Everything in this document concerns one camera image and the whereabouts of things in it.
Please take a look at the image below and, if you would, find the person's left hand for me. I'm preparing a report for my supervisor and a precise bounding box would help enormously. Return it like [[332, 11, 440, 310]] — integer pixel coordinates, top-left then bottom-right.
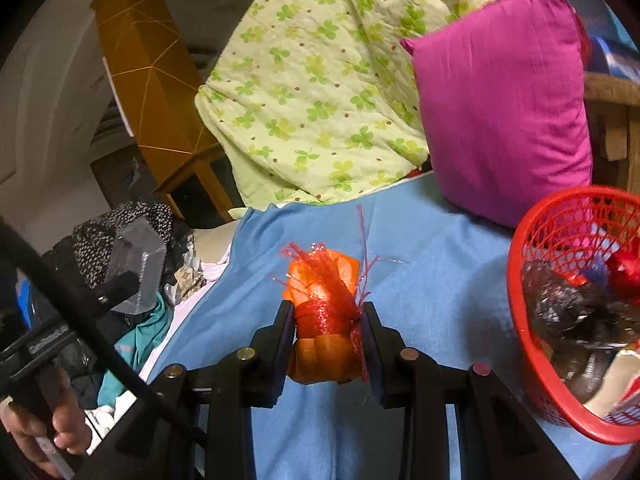
[[2, 367, 96, 478]]

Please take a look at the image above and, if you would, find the red cushion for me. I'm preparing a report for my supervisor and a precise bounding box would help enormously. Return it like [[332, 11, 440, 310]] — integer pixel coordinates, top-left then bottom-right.
[[575, 10, 593, 68]]

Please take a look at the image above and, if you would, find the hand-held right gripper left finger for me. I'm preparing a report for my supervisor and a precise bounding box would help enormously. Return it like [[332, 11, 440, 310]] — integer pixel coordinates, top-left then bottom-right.
[[87, 300, 298, 480]]

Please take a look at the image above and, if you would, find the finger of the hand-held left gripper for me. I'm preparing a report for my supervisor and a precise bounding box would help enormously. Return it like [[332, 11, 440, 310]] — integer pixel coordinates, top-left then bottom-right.
[[95, 217, 168, 317]]

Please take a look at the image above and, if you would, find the black garment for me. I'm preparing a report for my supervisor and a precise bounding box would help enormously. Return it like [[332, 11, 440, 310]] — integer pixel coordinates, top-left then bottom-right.
[[30, 232, 126, 411]]

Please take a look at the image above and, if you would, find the shiny red wrapper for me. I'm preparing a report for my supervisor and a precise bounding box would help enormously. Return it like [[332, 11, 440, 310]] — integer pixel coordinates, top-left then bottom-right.
[[606, 249, 640, 303]]

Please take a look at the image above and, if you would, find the wooden stool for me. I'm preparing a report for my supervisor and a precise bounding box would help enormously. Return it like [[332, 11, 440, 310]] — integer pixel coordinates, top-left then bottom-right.
[[582, 72, 640, 191]]

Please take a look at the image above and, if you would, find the blue white tissue pack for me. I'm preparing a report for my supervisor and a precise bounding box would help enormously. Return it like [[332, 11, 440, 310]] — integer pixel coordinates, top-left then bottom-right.
[[582, 262, 611, 288]]

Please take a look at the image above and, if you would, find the green floral quilt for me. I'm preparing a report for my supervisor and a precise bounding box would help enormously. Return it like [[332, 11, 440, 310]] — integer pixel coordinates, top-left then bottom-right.
[[194, 0, 526, 206]]

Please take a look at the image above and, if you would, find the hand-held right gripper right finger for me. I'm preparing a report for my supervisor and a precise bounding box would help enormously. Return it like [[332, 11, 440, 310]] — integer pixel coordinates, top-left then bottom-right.
[[360, 302, 578, 480]]

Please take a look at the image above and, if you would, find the clear plastic wrapper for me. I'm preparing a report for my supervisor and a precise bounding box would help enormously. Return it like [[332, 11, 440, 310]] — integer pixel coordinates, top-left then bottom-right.
[[550, 345, 616, 403]]

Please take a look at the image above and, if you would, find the teal cloth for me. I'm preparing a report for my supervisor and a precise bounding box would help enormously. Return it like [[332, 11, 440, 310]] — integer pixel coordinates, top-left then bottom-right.
[[97, 290, 173, 408]]

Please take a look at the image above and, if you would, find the magenta pillow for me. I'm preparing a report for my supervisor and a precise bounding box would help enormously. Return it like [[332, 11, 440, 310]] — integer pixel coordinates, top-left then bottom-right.
[[400, 0, 593, 231]]

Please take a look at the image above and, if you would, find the orange wooden cabinet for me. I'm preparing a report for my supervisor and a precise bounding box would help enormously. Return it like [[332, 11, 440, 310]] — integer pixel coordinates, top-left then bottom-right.
[[90, 0, 241, 223]]

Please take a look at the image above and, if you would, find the red plastic mesh basket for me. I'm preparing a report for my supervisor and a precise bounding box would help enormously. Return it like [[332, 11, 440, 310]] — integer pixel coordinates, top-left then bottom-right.
[[506, 186, 640, 446]]

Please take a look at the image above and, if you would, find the black dotted cloth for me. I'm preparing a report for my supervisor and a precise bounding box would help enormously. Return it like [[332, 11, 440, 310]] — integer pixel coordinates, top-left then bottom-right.
[[72, 200, 176, 291]]

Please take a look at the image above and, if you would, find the black grey crinkled wrapper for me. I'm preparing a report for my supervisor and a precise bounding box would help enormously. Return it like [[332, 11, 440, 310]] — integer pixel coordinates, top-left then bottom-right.
[[522, 260, 640, 356]]

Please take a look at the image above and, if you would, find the cream yellow carton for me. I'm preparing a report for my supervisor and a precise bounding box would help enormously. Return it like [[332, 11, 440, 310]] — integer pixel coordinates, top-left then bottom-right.
[[585, 347, 640, 423]]

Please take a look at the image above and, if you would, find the orange bag with red mesh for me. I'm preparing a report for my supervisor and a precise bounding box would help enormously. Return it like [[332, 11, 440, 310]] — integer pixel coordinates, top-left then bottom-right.
[[270, 205, 411, 386]]

